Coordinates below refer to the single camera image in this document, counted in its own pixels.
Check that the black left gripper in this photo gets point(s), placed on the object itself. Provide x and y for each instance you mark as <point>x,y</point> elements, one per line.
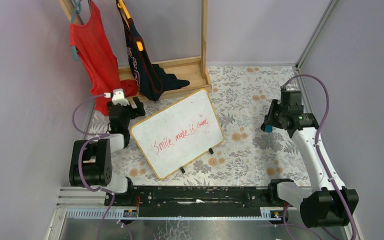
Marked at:
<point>131,108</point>

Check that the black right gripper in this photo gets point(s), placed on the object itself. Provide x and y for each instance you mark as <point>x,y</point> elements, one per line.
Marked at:
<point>271,115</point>

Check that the blue whiteboard eraser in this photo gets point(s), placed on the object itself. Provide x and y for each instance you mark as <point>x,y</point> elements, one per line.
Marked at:
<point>268,128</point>

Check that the yellow framed whiteboard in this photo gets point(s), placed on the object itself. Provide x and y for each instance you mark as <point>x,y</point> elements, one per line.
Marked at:
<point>178,134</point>

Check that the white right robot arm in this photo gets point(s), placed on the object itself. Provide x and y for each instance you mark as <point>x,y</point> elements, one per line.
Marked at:
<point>328,201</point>

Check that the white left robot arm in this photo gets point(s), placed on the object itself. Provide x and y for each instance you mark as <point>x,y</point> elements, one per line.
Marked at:
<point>91,162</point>

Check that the floral table mat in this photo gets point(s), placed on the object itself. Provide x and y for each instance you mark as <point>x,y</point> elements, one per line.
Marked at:
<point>247,156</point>

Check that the navy blue shirt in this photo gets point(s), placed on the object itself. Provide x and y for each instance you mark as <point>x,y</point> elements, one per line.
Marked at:
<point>151,79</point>

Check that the wooden clothes rack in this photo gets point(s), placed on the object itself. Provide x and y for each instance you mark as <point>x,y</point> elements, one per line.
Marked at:
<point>194,69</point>

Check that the red tank top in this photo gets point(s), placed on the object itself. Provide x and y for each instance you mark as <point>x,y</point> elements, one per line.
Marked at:
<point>96,54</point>

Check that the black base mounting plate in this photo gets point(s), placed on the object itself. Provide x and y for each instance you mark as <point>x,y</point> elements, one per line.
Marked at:
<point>197,201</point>

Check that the yellow clothes hanger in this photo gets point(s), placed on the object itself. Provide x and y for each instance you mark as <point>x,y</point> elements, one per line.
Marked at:
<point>123,9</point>

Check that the teal clothes hanger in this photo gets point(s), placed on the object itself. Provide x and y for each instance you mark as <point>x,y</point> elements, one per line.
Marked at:
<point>72,29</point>

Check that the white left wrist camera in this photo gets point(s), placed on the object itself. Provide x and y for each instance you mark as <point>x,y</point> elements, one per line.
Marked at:
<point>117,97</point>

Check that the aluminium frame rail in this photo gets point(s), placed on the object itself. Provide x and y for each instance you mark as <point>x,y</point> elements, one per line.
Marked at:
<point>315,35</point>

